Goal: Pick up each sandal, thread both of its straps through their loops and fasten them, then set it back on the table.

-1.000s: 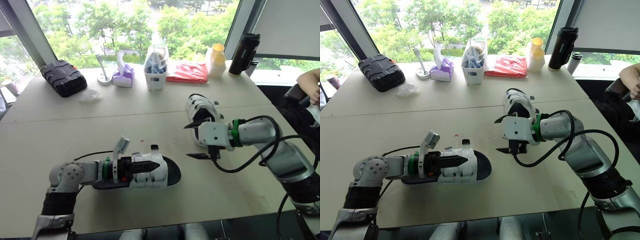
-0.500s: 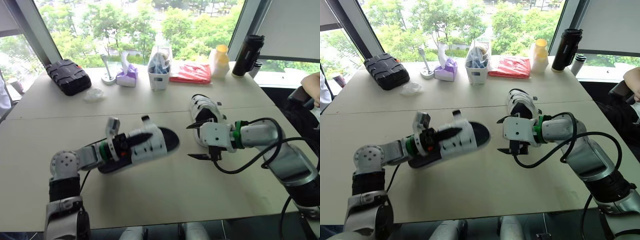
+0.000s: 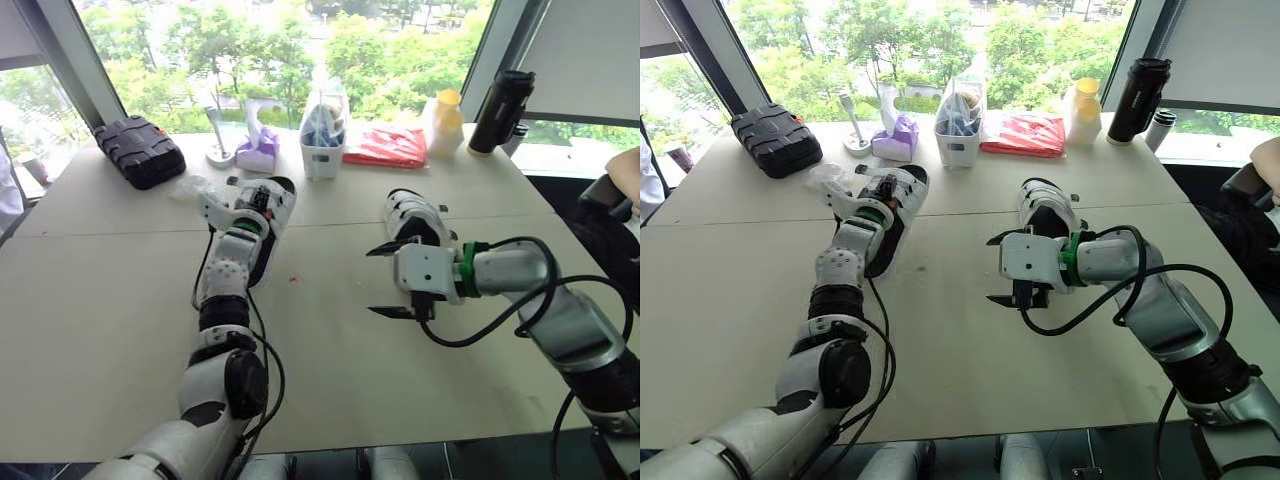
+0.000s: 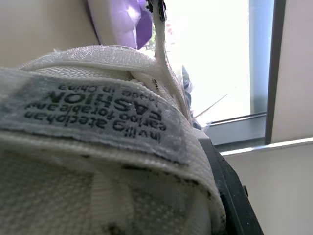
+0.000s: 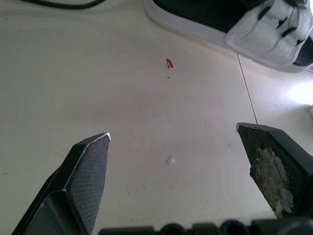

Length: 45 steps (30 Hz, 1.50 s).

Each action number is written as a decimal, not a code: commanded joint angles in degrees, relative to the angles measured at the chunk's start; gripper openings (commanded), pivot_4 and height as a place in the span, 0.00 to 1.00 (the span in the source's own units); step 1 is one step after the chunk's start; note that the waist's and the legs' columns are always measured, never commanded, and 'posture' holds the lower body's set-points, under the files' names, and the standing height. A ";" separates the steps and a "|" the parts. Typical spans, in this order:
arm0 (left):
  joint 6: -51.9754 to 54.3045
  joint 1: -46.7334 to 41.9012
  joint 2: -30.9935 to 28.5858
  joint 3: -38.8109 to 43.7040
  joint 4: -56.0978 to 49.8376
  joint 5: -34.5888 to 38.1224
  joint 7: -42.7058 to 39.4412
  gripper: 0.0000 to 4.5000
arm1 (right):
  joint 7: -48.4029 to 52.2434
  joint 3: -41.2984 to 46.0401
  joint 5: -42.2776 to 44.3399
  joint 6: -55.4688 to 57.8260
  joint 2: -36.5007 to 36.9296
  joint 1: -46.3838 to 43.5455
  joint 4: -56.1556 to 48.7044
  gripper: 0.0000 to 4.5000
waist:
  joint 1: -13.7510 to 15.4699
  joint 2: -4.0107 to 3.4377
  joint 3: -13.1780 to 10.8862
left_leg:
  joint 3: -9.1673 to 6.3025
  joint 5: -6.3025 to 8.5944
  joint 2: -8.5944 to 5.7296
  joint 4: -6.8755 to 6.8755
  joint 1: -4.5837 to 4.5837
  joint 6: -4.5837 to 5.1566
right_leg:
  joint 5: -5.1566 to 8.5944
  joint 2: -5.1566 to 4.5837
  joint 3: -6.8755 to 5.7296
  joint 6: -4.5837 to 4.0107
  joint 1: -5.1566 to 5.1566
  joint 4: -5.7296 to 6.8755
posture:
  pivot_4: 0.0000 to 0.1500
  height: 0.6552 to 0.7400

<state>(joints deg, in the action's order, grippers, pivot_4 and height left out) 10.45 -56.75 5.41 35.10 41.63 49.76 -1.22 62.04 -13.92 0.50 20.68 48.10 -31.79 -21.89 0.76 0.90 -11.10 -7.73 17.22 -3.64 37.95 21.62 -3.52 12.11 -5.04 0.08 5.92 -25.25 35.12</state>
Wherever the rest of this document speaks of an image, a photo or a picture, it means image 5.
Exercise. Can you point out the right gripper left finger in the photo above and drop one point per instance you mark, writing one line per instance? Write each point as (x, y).
(83, 186)

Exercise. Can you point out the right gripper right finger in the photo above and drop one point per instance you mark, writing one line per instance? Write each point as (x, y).
(281, 166)

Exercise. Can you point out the white and black sandal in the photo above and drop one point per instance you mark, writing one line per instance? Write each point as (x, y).
(234, 24)

